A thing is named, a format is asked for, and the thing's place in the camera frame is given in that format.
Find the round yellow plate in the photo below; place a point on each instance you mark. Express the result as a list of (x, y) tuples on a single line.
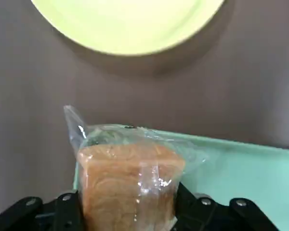
[(127, 24)]

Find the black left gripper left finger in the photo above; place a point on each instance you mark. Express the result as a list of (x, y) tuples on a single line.
[(50, 214)]

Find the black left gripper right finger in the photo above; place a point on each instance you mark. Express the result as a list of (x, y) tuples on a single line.
[(207, 214)]

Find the clear-wrapped bread pack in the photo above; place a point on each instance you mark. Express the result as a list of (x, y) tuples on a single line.
[(127, 183)]

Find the green plastic tray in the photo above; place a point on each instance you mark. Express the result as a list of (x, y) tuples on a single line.
[(243, 173)]

